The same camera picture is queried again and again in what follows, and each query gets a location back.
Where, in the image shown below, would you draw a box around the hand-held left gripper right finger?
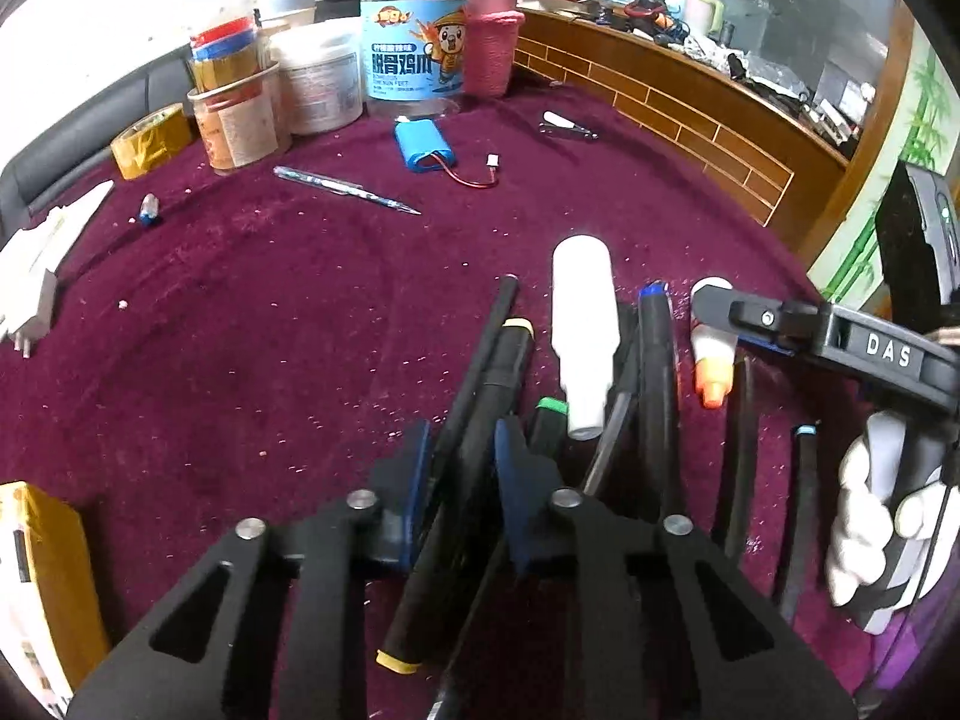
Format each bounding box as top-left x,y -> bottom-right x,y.
491,416 -> 860,720

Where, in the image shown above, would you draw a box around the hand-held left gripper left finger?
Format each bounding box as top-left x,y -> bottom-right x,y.
67,420 -> 436,720

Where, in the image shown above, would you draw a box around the white glue bottle orange tip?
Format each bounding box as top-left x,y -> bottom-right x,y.
690,277 -> 737,410

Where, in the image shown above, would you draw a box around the black marker green cap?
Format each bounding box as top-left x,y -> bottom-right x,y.
431,396 -> 572,720

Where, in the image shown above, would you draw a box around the black marker yellow caps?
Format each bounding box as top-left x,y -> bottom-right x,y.
375,317 -> 537,674

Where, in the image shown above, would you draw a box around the black marker blue cap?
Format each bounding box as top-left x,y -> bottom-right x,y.
637,281 -> 685,530

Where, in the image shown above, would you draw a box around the black curved thin pen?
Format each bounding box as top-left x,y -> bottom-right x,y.
581,300 -> 642,492

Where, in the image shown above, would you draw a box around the black marker light-blue cap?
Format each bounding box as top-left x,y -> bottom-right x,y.
772,424 -> 820,622

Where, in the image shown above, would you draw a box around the white plastic tube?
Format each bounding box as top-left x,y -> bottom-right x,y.
551,236 -> 623,442

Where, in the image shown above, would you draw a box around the gold cardboard box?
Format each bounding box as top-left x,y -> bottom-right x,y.
0,481 -> 113,717

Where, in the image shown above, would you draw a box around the person's right hand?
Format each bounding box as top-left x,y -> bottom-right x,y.
825,414 -> 952,607

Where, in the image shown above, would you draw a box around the wooden counter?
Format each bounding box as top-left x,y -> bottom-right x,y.
514,6 -> 856,241

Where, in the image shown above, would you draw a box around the metal nail clipper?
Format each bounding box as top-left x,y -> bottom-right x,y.
541,111 -> 599,142

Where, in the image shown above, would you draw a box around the white green mug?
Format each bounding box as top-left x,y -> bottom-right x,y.
684,0 -> 725,35

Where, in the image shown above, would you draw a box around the orange black tool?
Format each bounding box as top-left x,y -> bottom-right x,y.
626,0 -> 676,35

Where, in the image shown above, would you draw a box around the pink yarn-wrapped jar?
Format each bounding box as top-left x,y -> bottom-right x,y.
465,0 -> 523,98

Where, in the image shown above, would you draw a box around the white plastic tub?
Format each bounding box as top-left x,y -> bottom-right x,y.
268,19 -> 365,136

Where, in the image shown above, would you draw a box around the gold tape roll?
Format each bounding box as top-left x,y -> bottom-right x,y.
111,103 -> 196,181

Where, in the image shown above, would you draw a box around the white plug adapter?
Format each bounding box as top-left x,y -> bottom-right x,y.
0,225 -> 62,358

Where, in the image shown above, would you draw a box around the clear jar blue label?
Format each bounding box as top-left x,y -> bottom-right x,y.
360,0 -> 470,119

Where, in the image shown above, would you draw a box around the stack of coloured tape rolls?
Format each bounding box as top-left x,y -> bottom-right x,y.
189,15 -> 263,91

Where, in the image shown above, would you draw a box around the black sofa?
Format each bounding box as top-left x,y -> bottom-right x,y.
0,52 -> 197,218

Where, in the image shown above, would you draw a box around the blue battery pack red wire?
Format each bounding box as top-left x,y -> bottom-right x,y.
394,120 -> 502,192

